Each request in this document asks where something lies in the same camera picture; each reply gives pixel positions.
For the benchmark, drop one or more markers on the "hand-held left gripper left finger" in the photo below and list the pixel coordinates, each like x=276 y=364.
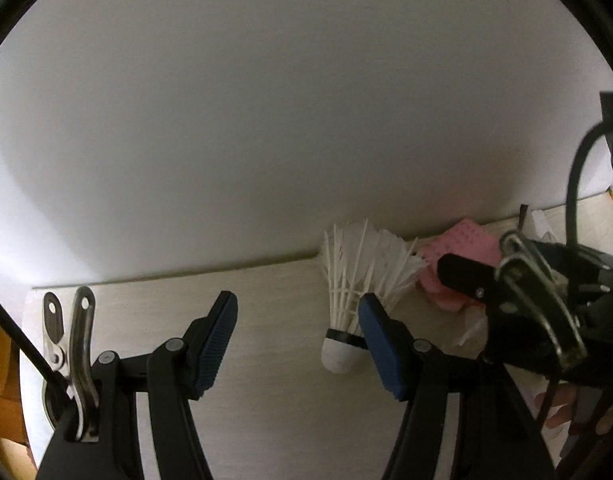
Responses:
x=216 y=345

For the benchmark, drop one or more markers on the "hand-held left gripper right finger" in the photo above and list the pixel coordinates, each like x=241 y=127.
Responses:
x=381 y=350

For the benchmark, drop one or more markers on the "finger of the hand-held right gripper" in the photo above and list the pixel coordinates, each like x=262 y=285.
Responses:
x=466 y=277

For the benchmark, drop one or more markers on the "pink sponge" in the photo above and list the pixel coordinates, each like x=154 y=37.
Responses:
x=461 y=240

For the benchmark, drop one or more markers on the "white feather shuttlecock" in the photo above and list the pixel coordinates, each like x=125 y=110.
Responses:
x=341 y=355

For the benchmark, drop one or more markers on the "person's right hand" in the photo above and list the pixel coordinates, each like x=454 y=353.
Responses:
x=559 y=405

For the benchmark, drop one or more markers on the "white plastic scrap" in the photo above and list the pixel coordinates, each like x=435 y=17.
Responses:
x=474 y=330

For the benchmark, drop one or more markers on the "metal spring clip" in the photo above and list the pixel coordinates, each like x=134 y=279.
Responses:
x=81 y=340
x=536 y=290

